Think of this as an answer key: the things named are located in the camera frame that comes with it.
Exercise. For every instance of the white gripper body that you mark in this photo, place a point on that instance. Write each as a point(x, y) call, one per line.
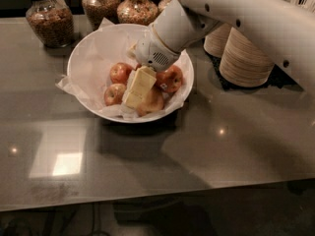
point(152, 53)

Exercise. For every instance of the paper bowl stack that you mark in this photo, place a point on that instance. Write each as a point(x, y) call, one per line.
point(243, 64)
point(215, 41)

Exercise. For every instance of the yellow red apple front left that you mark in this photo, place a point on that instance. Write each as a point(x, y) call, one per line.
point(113, 94)

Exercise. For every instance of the paper bowl stack rear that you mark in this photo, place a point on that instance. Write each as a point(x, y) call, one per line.
point(215, 41)

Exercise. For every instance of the red apple back right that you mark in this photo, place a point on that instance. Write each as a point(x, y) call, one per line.
point(170, 80)

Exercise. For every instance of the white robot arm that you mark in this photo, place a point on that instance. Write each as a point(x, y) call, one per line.
point(286, 33)

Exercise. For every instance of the dark red apple back middle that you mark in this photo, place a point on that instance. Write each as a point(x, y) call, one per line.
point(138, 66)

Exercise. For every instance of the white bowl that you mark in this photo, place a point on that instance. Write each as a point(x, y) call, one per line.
point(92, 56)

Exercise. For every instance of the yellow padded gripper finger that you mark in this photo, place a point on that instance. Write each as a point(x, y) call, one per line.
point(139, 84)

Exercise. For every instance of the white paper liner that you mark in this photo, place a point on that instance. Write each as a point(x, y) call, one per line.
point(95, 53)

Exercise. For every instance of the glass cereal jar far left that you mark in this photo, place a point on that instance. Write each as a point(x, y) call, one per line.
point(52, 22)

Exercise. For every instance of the paper bowl stack front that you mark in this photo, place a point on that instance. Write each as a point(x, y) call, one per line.
point(243, 64)

